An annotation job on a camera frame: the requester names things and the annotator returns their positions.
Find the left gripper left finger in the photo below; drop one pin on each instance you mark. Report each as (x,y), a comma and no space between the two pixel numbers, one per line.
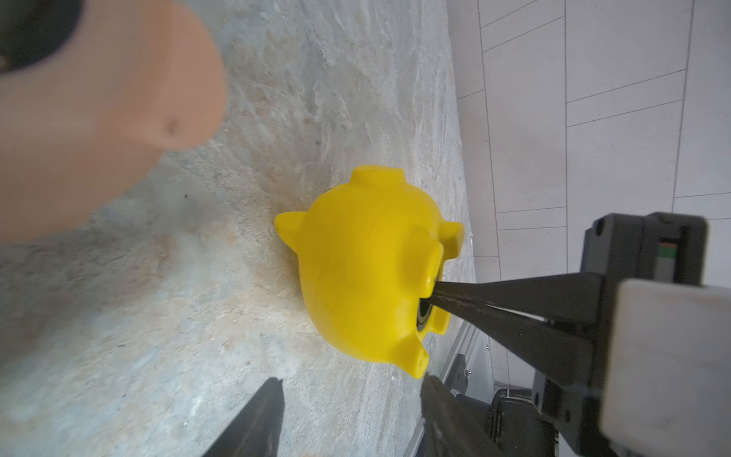
(256,429)

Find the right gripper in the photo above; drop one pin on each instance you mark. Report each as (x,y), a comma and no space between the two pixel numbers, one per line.
(572,349)

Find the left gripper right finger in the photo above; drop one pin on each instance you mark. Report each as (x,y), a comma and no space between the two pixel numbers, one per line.
(449,429)

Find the yellow piggy bank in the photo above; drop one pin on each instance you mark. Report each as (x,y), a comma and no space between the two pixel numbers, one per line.
(368,251)

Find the pink piggy bank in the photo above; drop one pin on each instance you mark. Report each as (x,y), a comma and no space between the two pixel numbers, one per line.
(81,127)

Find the black plug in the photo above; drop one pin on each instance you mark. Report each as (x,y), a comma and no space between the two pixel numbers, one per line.
(424,312)
(33,30)

